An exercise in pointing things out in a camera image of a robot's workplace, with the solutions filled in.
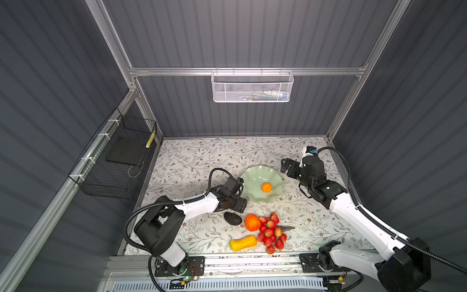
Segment dark avocado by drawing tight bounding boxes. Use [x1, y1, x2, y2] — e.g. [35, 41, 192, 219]
[223, 212, 243, 226]

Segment small orange tangerine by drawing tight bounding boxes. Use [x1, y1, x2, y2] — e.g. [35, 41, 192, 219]
[261, 182, 272, 193]

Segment yellow squash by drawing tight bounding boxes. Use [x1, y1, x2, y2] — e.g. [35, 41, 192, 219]
[229, 236, 257, 252]

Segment red grape bunch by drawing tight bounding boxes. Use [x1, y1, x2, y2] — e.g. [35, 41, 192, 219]
[252, 212, 295, 255]

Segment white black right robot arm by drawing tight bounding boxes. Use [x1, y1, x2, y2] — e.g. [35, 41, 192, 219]
[280, 152, 432, 292]

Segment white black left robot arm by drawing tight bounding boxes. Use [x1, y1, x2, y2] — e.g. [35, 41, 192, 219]
[133, 177, 247, 274]

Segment pale green wavy fruit bowl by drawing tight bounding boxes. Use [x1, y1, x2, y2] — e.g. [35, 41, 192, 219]
[240, 165, 283, 203]

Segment bottles in white basket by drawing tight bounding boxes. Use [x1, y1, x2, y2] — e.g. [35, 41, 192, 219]
[238, 91, 289, 102]

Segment yellow marker in basket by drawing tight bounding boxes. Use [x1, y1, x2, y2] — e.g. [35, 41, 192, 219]
[145, 131, 156, 148]

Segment black pad in basket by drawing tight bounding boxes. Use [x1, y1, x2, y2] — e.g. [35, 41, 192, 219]
[106, 137, 147, 166]

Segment white vent panel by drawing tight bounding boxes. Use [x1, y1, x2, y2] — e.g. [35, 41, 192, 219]
[111, 276, 327, 292]

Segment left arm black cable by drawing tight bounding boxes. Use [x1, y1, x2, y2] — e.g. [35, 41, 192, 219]
[122, 167, 244, 292]

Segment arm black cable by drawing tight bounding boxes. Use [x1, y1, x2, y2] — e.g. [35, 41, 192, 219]
[122, 167, 244, 292]
[316, 146, 467, 275]

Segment white wire mesh basket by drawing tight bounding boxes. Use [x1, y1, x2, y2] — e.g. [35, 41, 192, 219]
[210, 69, 294, 103]

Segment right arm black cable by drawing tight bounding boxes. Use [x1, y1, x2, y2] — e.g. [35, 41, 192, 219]
[316, 146, 467, 275]

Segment black wire basket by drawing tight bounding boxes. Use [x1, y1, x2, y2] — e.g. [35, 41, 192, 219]
[69, 109, 158, 199]

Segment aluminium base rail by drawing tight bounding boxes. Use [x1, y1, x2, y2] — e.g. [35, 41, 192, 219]
[101, 251, 366, 280]

